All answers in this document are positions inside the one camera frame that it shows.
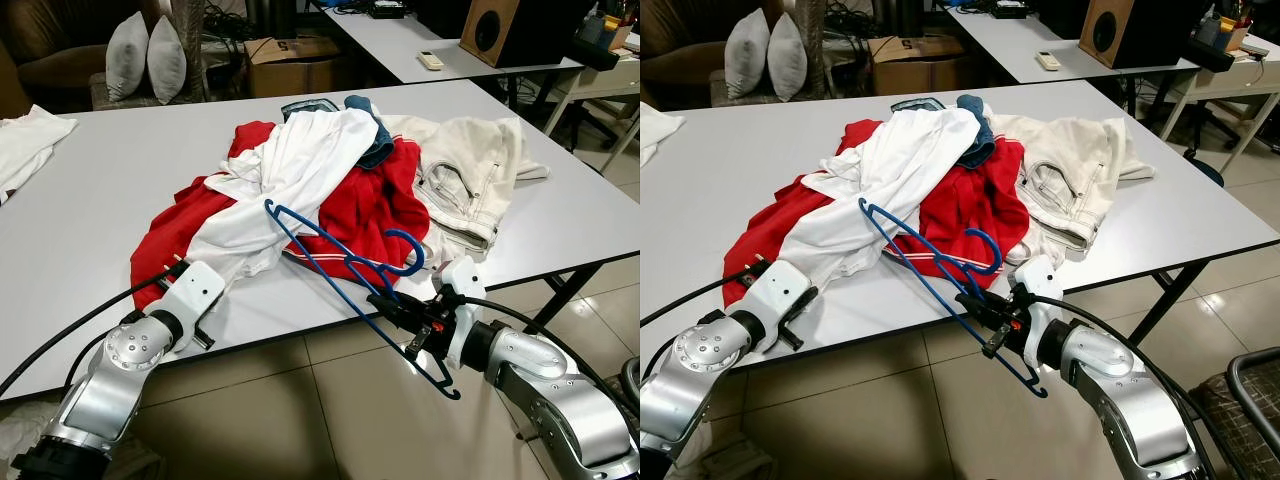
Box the open cardboard box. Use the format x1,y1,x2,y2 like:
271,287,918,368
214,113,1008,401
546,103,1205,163
245,37,343,99
868,35,966,96

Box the brown chair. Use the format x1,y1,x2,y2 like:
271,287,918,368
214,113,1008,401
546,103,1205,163
640,0,731,106
0,0,113,116

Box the white table with black frame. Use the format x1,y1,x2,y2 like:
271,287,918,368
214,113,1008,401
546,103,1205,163
640,80,1280,371
0,80,641,401

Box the wooden front speaker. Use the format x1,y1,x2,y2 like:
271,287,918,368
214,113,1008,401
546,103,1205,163
460,0,586,69
1078,0,1201,69

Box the white office table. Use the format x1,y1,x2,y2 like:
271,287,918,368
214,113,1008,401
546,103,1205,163
310,0,586,111
940,0,1201,116

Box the grey blue cloth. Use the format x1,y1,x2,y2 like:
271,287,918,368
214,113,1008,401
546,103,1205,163
890,97,949,119
280,97,343,123

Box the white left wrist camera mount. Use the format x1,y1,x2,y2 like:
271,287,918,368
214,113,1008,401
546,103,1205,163
745,262,819,346
150,262,226,346

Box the white side table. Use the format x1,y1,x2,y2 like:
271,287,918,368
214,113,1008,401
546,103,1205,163
1160,40,1280,171
545,50,641,171

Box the white polo shirt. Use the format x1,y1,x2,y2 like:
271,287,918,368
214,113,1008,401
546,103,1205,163
205,107,381,286
800,105,981,286

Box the black desk organiser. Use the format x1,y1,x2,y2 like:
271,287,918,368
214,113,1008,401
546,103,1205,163
575,10,636,71
1190,10,1271,71

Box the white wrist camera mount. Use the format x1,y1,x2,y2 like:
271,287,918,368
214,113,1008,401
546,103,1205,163
1010,255,1064,369
150,262,226,346
437,257,489,371
745,262,819,346

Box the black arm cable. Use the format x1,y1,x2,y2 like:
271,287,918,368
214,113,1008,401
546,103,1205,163
640,270,761,326
470,295,641,421
1035,295,1231,480
0,280,166,396

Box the blue stool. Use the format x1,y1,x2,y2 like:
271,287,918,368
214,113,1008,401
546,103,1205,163
1185,155,1226,191

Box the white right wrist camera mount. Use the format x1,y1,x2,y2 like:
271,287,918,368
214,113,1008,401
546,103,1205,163
1010,255,1064,369
437,257,489,371

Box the red jacket with white stripes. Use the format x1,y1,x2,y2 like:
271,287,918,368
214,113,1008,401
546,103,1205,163
722,118,1031,306
130,120,431,311

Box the blue plastic hanger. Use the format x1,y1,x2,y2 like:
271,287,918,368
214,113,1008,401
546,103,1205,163
263,198,463,401
858,198,1049,399

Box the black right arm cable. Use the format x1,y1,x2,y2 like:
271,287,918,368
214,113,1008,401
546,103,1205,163
1035,295,1231,480
470,295,641,421

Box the blue denim garment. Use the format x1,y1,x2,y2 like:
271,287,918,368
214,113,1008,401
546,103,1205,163
343,95,398,171
955,95,998,169

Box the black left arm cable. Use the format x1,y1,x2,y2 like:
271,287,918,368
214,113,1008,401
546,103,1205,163
640,270,761,326
0,280,166,396

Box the grey pillow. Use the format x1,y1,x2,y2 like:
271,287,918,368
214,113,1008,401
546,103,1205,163
765,12,809,101
105,12,151,101
147,15,189,106
722,10,771,99

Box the cream trousers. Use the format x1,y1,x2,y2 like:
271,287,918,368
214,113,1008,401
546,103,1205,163
990,113,1156,251
380,115,551,246

